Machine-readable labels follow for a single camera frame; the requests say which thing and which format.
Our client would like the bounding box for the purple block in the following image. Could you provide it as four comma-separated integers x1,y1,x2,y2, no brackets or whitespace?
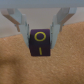
27,28,54,58

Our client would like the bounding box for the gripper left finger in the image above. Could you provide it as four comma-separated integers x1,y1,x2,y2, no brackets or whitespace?
0,8,32,48

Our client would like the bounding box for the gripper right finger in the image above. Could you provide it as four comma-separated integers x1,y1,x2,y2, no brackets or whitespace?
49,7,84,48

